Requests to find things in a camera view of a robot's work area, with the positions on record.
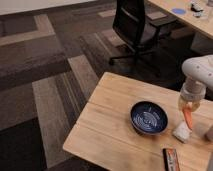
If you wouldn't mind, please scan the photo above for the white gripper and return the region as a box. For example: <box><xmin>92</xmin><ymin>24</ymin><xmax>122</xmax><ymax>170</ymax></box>
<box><xmin>178</xmin><ymin>77</ymin><xmax>206</xmax><ymax>112</ymax></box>

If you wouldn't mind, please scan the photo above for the orange pepper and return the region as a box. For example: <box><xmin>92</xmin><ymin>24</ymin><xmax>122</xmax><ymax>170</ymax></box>
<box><xmin>183</xmin><ymin>108</ymin><xmax>193</xmax><ymax>129</ymax></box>

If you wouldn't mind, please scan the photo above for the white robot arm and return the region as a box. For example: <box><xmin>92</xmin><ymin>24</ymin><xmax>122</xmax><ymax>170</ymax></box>
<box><xmin>178</xmin><ymin>54</ymin><xmax>213</xmax><ymax>110</ymax></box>

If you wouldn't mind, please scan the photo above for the white sponge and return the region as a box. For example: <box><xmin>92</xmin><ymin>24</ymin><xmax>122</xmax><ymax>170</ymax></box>
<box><xmin>172</xmin><ymin>121</ymin><xmax>192</xmax><ymax>143</ymax></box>

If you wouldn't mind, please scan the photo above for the dark blue patterned bowl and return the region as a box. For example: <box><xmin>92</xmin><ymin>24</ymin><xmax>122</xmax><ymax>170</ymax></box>
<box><xmin>130</xmin><ymin>101</ymin><xmax>168</xmax><ymax>135</ymax></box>

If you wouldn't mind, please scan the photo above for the light wooden desk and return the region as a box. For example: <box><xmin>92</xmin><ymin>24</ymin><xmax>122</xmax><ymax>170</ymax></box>
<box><xmin>148</xmin><ymin>0</ymin><xmax>213</xmax><ymax>39</ymax></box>

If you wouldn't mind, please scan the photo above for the black office chair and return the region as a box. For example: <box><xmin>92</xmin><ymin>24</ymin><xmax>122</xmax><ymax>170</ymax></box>
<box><xmin>109</xmin><ymin>0</ymin><xmax>175</xmax><ymax>76</ymax></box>

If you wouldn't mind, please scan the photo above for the small grey object on desk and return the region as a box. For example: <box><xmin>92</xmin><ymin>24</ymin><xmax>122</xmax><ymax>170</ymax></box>
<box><xmin>193</xmin><ymin>12</ymin><xmax>203</xmax><ymax>18</ymax></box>

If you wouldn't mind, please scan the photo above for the blue round disc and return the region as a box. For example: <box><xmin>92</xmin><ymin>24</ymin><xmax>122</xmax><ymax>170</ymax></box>
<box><xmin>172</xmin><ymin>8</ymin><xmax>186</xmax><ymax>15</ymax></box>

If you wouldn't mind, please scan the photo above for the small white black object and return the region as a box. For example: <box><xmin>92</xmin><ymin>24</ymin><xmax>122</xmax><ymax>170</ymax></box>
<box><xmin>191</xmin><ymin>1</ymin><xmax>203</xmax><ymax>12</ymax></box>

